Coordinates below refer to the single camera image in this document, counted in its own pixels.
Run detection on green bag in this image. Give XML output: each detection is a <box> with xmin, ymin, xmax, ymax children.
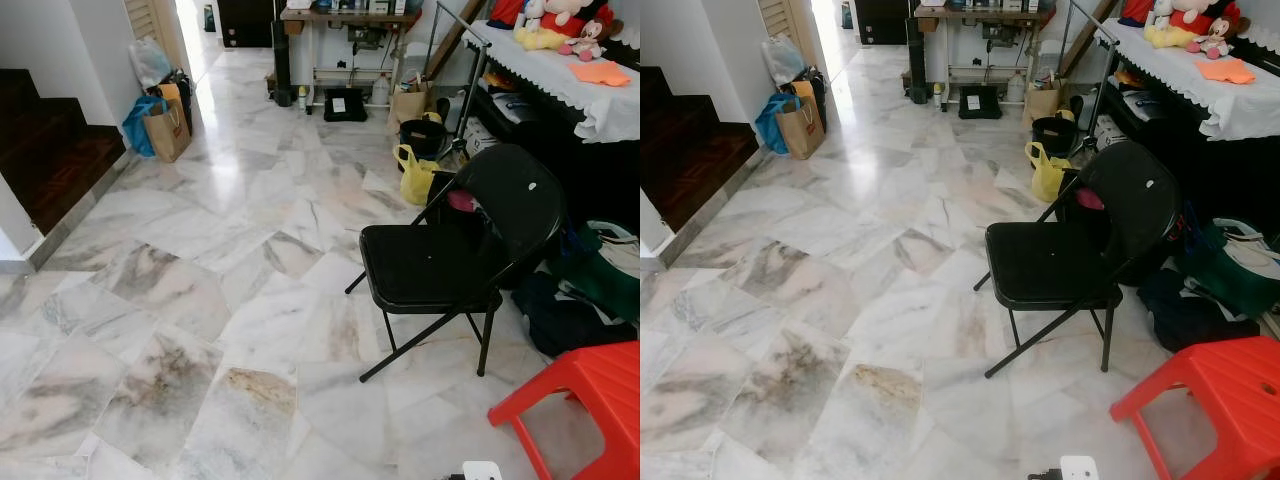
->
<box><xmin>1180</xmin><ymin>218</ymin><xmax>1280</xmax><ymax>319</ymax></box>
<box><xmin>560</xmin><ymin>220</ymin><xmax>641</xmax><ymax>326</ymax></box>

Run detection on dark wooden staircase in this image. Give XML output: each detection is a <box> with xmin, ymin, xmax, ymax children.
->
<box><xmin>640</xmin><ymin>65</ymin><xmax>759</xmax><ymax>233</ymax></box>
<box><xmin>0</xmin><ymin>68</ymin><xmax>127</xmax><ymax>236</ymax></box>

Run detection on black bag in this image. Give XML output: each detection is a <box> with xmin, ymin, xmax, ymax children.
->
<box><xmin>515</xmin><ymin>272</ymin><xmax>637</xmax><ymax>358</ymax></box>
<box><xmin>1138</xmin><ymin>268</ymin><xmax>1261</xmax><ymax>353</ymax></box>

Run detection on red plastic stool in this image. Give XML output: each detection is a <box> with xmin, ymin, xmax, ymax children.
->
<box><xmin>1110</xmin><ymin>336</ymin><xmax>1280</xmax><ymax>480</ymax></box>
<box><xmin>487</xmin><ymin>340</ymin><xmax>641</xmax><ymax>480</ymax></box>

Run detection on orange cloth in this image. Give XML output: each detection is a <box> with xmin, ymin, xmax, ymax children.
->
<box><xmin>568</xmin><ymin>62</ymin><xmax>632</xmax><ymax>88</ymax></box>
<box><xmin>1194</xmin><ymin>58</ymin><xmax>1257</xmax><ymax>85</ymax></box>

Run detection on blue shopping bag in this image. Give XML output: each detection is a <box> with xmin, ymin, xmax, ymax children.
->
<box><xmin>755</xmin><ymin>93</ymin><xmax>796</xmax><ymax>154</ymax></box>
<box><xmin>122</xmin><ymin>95</ymin><xmax>166</xmax><ymax>158</ymax></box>

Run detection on white lace tablecloth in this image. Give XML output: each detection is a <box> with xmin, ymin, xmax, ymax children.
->
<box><xmin>1100</xmin><ymin>18</ymin><xmax>1280</xmax><ymax>141</ymax></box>
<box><xmin>470</xmin><ymin>20</ymin><xmax>641</xmax><ymax>144</ymax></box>

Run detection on small pink plush toy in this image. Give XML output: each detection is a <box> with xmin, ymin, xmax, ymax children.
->
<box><xmin>1190</xmin><ymin>18</ymin><xmax>1236</xmax><ymax>59</ymax></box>
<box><xmin>558</xmin><ymin>22</ymin><xmax>607</xmax><ymax>63</ymax></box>

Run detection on black folding chair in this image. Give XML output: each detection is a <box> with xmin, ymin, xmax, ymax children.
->
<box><xmin>973</xmin><ymin>140</ymin><xmax>1182</xmax><ymax>379</ymax></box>
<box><xmin>345</xmin><ymin>143</ymin><xmax>568</xmax><ymax>384</ymax></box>

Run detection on yellow plush toy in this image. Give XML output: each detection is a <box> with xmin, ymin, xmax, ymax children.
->
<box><xmin>1145</xmin><ymin>24</ymin><xmax>1196</xmax><ymax>49</ymax></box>
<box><xmin>514</xmin><ymin>27</ymin><xmax>569</xmax><ymax>51</ymax></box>

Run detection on metal pole stand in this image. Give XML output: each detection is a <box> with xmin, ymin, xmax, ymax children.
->
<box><xmin>1065</xmin><ymin>0</ymin><xmax>1121</xmax><ymax>156</ymax></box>
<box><xmin>437</xmin><ymin>0</ymin><xmax>491</xmax><ymax>156</ymax></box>

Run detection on clear plastic bag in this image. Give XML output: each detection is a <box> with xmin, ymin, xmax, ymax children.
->
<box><xmin>128</xmin><ymin>38</ymin><xmax>173</xmax><ymax>89</ymax></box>
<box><xmin>762</xmin><ymin>35</ymin><xmax>807</xmax><ymax>86</ymax></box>

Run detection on red mouse plush toy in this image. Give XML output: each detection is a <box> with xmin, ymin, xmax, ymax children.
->
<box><xmin>1148</xmin><ymin>0</ymin><xmax>1241</xmax><ymax>36</ymax></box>
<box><xmin>514</xmin><ymin>0</ymin><xmax>613</xmax><ymax>41</ymax></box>

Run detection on yellow plastic bag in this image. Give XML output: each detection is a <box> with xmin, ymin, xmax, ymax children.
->
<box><xmin>1025</xmin><ymin>140</ymin><xmax>1071</xmax><ymax>203</ymax></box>
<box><xmin>394</xmin><ymin>143</ymin><xmax>441</xmax><ymax>206</ymax></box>

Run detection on black bucket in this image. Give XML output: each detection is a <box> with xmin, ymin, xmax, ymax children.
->
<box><xmin>400</xmin><ymin>118</ymin><xmax>449</xmax><ymax>161</ymax></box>
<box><xmin>1032</xmin><ymin>115</ymin><xmax>1079</xmax><ymax>159</ymax></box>

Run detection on plain brown paper bag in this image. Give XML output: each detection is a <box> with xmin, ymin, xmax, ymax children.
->
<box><xmin>390</xmin><ymin>85</ymin><xmax>431</xmax><ymax>136</ymax></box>
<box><xmin>1025</xmin><ymin>82</ymin><xmax>1063</xmax><ymax>126</ymax></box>

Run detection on black box with white label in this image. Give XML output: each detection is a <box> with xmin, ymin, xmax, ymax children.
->
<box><xmin>957</xmin><ymin>85</ymin><xmax>1003</xmax><ymax>121</ymax></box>
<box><xmin>323</xmin><ymin>88</ymin><xmax>369</xmax><ymax>123</ymax></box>

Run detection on sewing machine table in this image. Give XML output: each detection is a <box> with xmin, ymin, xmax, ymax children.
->
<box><xmin>912</xmin><ymin>0</ymin><xmax>1056</xmax><ymax>106</ymax></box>
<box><xmin>280</xmin><ymin>0</ymin><xmax>451</xmax><ymax>111</ymax></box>

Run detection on brown paper bag with handles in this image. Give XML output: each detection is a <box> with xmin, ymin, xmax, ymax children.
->
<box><xmin>143</xmin><ymin>98</ymin><xmax>191</xmax><ymax>164</ymax></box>
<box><xmin>775</xmin><ymin>95</ymin><xmax>827</xmax><ymax>161</ymax></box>

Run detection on black upright post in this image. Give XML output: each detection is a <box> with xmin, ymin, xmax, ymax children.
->
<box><xmin>272</xmin><ymin>20</ymin><xmax>293</xmax><ymax>96</ymax></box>
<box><xmin>907</xmin><ymin>18</ymin><xmax>929</xmax><ymax>104</ymax></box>

